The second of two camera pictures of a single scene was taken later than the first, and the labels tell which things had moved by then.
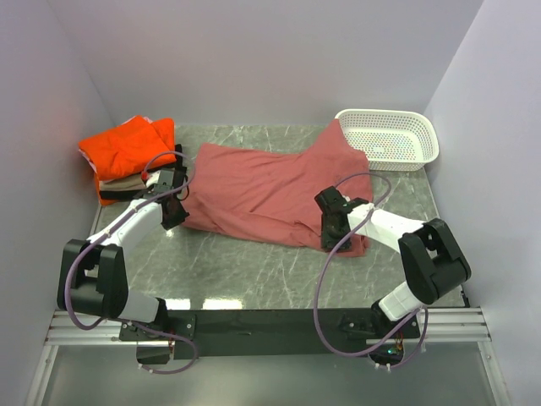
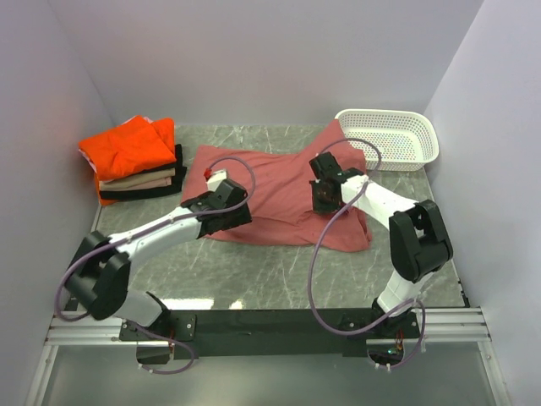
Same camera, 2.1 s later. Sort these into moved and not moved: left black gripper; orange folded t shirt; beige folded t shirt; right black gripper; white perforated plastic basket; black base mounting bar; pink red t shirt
Moved: right black gripper; pink red t shirt; left black gripper
Not moved: black base mounting bar; beige folded t shirt; orange folded t shirt; white perforated plastic basket
